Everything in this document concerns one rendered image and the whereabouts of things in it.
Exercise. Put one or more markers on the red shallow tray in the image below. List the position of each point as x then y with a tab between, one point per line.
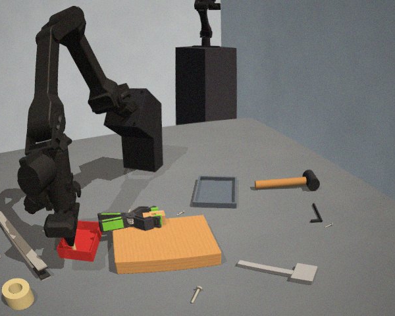
86	241

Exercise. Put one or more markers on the light wooden board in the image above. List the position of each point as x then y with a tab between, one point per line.
181	243

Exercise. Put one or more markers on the mallet with wooden handle and black head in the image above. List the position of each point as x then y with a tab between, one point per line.
308	179

